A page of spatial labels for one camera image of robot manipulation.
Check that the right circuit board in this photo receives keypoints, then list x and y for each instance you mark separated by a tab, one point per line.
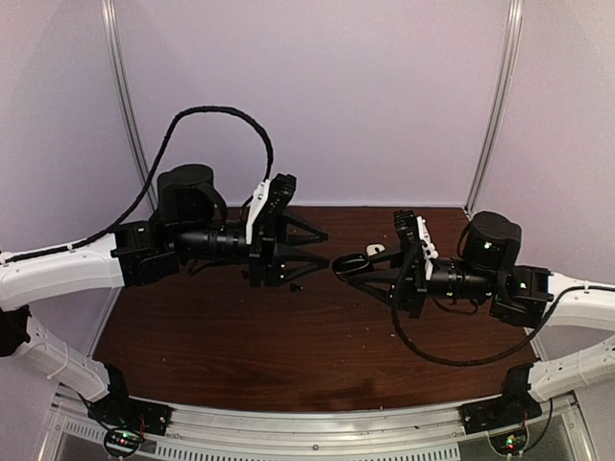
509	443

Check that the left aluminium frame post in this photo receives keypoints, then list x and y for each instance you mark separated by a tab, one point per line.
118	69

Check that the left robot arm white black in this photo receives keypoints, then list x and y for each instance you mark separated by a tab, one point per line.
191	224

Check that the circuit board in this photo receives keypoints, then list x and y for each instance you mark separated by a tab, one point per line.
122	442
509	443

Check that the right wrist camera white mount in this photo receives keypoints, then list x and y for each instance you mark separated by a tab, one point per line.
412	232

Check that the white charging case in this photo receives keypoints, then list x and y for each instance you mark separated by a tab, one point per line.
374	249

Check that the left circuit board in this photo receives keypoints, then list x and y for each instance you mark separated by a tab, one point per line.
122	442

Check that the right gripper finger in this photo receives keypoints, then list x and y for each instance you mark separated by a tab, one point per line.
392	256
379	284

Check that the black earbud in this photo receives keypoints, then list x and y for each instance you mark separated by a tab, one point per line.
294	287

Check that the black charging case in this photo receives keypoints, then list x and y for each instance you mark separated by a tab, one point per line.
351	265

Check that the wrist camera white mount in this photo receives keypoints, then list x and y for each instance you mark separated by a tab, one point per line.
412	232
259	199

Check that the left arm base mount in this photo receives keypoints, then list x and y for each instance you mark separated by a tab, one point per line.
117	408

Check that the right aluminium frame post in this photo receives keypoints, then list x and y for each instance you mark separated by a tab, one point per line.
512	37

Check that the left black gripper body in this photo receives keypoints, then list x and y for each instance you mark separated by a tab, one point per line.
261	252

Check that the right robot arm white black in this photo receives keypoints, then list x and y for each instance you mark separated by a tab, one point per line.
485	270

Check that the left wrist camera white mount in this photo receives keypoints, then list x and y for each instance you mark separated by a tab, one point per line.
259	199

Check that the front aluminium rail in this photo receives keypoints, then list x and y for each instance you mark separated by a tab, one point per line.
433	432

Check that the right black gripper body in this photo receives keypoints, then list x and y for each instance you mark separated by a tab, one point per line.
415	286

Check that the aluminium frame post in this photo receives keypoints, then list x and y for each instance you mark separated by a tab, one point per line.
118	69
512	37

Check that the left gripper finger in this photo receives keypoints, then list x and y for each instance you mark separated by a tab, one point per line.
299	230
295	263

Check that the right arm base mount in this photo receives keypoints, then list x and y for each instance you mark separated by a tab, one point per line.
512	407

